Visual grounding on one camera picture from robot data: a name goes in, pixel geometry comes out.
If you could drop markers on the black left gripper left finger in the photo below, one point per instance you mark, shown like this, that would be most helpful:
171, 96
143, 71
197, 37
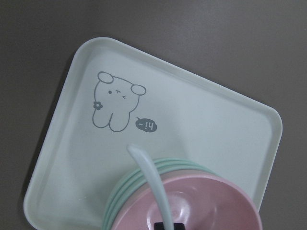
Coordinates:
159, 226

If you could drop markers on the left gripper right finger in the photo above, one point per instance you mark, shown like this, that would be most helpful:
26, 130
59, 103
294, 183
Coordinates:
179, 226

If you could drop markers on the small pink bowl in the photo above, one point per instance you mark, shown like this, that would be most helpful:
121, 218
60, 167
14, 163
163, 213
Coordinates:
199, 200

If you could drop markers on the white ceramic spoon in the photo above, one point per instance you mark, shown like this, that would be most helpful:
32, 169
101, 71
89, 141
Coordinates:
150, 172

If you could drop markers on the stacked green bowls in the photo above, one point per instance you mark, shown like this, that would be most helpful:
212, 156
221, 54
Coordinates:
134, 179

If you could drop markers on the cream rabbit tray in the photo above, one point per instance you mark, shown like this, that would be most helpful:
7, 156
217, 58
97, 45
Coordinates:
115, 95

